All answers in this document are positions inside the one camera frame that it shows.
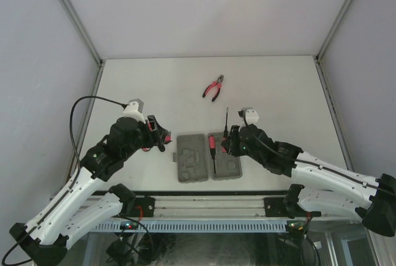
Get black camera cable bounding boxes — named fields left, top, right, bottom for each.
left=0, top=95, right=129, bottom=264
left=238, top=110, right=396, bottom=191

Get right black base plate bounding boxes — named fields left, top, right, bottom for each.
left=264, top=197, right=322, bottom=218

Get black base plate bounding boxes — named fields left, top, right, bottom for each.
left=264, top=197, right=322, bottom=218
left=119, top=196, right=155, bottom=218

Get red black screwdriver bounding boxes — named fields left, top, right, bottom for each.
left=223, top=108, right=228, bottom=140
left=209, top=135, right=216, bottom=174

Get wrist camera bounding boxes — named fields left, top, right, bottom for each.
left=238, top=108, right=259, bottom=125
left=123, top=99, right=145, bottom=124

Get right aluminium frame post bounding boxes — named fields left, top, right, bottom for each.
left=313, top=0, right=355, bottom=171

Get red utility knife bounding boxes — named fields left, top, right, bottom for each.
left=149, top=123, right=172, bottom=145

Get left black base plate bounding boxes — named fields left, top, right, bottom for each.
left=119, top=196, right=155, bottom=218

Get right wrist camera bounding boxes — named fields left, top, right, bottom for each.
left=238, top=108, right=259, bottom=125

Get aluminium mounting rail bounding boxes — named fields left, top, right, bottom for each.
left=49, top=194, right=381, bottom=219

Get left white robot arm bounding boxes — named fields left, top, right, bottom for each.
left=9, top=115, right=171, bottom=265

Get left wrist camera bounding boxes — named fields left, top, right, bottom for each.
left=123, top=99, right=145, bottom=124

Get left black camera cable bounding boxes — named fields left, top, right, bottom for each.
left=0, top=95, right=129, bottom=264

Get grey plastic tool case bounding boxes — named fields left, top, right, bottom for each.
left=173, top=132, right=243, bottom=184

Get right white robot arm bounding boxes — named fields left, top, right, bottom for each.
left=222, top=124, right=395, bottom=237

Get right black camera cable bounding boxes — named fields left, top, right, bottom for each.
left=238, top=110, right=396, bottom=191

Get aluminium frame post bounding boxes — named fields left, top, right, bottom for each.
left=58, top=0, right=103, bottom=150
left=313, top=0, right=355, bottom=171

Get blue slotted cable duct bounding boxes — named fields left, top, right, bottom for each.
left=90, top=220, right=287, bottom=233

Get red handled pliers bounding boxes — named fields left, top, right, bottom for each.
left=202, top=74, right=224, bottom=102

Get left aluminium frame post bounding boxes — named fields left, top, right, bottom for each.
left=58, top=0, right=103, bottom=150

